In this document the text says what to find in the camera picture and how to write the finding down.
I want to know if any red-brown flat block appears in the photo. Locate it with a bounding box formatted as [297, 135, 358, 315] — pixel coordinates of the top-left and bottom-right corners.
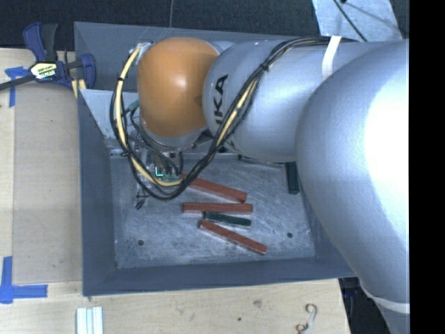
[197, 219, 268, 256]
[179, 173, 248, 204]
[181, 202, 254, 216]

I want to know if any dark green flat block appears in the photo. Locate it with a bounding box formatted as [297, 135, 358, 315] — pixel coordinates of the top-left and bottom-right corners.
[203, 211, 252, 228]
[284, 161, 300, 195]

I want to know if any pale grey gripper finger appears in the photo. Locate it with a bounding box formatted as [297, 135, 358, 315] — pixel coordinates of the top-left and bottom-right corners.
[133, 189, 149, 210]
[137, 174, 154, 198]

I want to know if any pale wood flat board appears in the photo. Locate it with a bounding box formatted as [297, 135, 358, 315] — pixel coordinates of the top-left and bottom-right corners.
[13, 88, 83, 285]

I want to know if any small metal wire hook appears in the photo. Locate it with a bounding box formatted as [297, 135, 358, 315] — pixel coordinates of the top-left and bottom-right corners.
[295, 303, 318, 334]

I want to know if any grey metal bin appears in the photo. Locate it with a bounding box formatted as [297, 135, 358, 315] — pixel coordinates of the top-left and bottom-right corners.
[73, 21, 356, 297]

